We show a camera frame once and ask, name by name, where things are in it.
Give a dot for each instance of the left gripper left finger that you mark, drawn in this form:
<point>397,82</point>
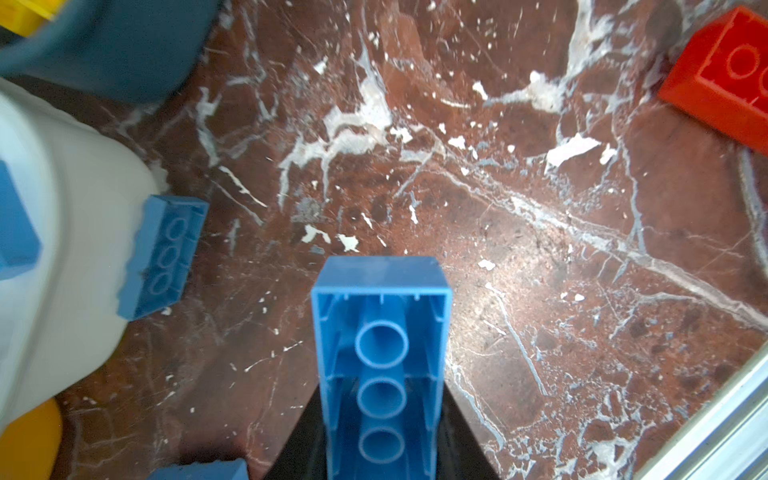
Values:
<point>304,453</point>

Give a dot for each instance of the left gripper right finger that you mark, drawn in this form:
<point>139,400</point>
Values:
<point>461,456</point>

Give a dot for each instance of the blue brick group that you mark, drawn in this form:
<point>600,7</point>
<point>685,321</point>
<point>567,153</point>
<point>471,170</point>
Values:
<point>20,245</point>

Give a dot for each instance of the yellow sloped brick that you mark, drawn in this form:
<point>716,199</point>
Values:
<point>26,17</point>

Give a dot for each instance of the blue brick by white bin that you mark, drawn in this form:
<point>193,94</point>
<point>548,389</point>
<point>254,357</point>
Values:
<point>164,249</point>

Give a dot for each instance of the yellow plastic bin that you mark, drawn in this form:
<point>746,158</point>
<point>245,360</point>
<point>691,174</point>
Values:
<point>30,444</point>

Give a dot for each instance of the white plastic bin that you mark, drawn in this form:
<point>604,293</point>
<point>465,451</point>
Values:
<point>83,194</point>

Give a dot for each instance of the teal plastic bin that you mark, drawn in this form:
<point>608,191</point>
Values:
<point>129,51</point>

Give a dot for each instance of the red brick right lower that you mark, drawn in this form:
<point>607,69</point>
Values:
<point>721,77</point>

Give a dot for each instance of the aluminium front rail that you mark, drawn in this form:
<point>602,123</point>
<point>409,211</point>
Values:
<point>727,439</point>

